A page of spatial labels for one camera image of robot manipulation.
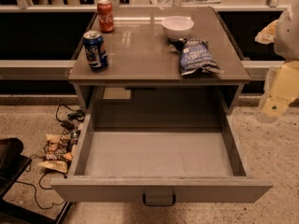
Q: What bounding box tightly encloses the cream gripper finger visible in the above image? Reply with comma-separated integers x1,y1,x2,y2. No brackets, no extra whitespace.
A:
256,60,299,123
255,20,278,45

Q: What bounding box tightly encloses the blue pepsi can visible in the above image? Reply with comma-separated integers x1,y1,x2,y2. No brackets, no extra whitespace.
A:
83,30,108,71

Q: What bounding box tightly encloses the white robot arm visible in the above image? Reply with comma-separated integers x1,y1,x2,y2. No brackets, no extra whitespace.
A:
255,0,299,123

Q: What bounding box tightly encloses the grey cabinet with top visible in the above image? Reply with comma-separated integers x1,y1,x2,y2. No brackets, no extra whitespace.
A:
68,7,249,108

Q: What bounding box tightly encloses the open grey top drawer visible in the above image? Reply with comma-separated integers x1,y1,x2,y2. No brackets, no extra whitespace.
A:
51,87,272,203

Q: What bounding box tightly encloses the red coca-cola can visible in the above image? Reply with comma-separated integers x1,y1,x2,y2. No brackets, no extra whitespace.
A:
97,0,114,33

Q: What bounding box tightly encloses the blue chip bag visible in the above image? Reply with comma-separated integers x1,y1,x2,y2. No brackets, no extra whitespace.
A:
169,37,224,76

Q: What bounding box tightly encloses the white bowl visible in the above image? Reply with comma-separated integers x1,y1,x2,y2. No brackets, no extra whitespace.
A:
162,16,194,38

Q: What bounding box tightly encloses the black power adapter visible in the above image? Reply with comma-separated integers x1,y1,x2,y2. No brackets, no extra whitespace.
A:
61,119,75,131

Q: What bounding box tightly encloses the black chair base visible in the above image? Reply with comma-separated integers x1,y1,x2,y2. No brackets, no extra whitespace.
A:
0,137,76,224

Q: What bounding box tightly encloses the black drawer handle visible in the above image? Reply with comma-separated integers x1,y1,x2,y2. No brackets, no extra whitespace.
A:
142,194,177,207

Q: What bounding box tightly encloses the black cable on floor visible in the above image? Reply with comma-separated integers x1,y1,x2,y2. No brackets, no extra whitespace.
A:
15,154,68,211

